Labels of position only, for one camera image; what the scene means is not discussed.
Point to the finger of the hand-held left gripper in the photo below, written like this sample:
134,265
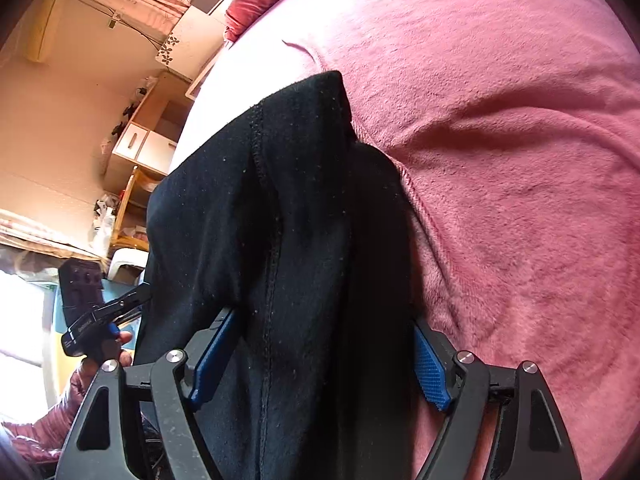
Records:
132,312
130,299

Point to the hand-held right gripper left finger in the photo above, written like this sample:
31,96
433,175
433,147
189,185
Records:
212,355

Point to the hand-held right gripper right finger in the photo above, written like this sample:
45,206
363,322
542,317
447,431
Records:
431,370

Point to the black pants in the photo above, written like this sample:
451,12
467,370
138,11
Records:
300,210

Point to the person's left hand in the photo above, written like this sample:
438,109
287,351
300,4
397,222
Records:
117,357

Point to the white plastic stool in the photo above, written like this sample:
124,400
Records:
125,260

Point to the lace window curtain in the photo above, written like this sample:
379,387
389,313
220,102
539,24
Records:
40,240

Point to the white plastic bag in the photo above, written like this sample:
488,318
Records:
105,225

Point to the wooden chair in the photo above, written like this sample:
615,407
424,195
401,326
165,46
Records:
127,195

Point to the wooden desk cabinet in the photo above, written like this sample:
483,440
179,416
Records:
130,142

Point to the pink fleece blanket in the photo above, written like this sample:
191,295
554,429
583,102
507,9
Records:
500,160

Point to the floral patterned white panel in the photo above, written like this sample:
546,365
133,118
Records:
170,49

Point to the red pillow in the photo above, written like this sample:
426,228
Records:
255,0

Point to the white bed frame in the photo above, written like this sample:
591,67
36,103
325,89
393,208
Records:
202,75

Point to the wall air conditioner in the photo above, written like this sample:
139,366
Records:
45,25

